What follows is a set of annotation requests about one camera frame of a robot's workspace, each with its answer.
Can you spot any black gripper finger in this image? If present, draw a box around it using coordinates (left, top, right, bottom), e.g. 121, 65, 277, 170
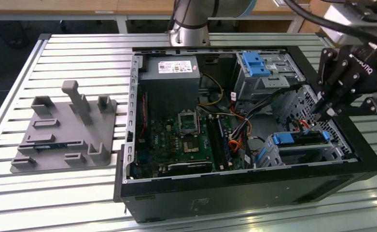
311, 47, 334, 121
326, 59, 359, 117

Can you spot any hard disk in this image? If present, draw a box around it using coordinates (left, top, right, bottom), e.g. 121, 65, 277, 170
271, 130, 330, 148

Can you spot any metal disk bay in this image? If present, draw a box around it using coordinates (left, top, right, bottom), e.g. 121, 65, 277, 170
257, 130, 358, 167

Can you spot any blue drive cage latch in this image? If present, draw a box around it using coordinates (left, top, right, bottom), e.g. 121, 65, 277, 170
241, 52, 270, 77

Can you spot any metal drive cage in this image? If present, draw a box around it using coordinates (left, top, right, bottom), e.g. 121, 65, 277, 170
234, 52, 306, 107

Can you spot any RAM stick with blue chips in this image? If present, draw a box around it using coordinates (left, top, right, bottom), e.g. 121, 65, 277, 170
217, 115, 236, 170

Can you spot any CPU socket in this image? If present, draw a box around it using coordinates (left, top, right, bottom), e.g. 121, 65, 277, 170
177, 109, 201, 136

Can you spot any grey power supply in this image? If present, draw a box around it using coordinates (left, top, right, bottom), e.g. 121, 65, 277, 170
138, 56, 201, 112

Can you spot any square brown chipset chip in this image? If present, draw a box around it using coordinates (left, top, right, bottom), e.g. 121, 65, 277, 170
181, 137, 205, 154

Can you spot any black PC case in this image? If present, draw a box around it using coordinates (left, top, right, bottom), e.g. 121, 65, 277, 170
113, 45, 377, 223

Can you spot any black graphics card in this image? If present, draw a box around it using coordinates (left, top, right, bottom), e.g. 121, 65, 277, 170
161, 160, 214, 174

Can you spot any green motherboard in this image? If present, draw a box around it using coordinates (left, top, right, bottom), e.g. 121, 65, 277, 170
136, 110, 250, 174

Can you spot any wooden desk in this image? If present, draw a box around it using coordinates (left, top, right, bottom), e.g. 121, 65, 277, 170
0, 0, 311, 34

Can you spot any grey parts rack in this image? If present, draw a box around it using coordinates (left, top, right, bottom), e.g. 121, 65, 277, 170
9, 80, 118, 174

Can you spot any RAM stick in rack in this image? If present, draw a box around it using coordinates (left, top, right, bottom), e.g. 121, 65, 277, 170
33, 144, 69, 149

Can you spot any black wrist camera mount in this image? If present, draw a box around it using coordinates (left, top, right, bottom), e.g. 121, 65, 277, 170
358, 90, 377, 116

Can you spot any thick black gripper cable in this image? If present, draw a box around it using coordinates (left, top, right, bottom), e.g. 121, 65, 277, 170
282, 0, 377, 33

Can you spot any black cable bundle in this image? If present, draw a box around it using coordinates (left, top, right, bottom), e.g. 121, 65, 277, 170
233, 86, 306, 136

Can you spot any orange wire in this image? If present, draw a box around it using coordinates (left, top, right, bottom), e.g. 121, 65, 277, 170
226, 112, 253, 155

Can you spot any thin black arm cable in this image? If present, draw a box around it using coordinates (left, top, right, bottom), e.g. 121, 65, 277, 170
164, 0, 189, 34

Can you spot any thin red wire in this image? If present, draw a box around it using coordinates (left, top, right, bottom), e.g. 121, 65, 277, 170
141, 93, 148, 142

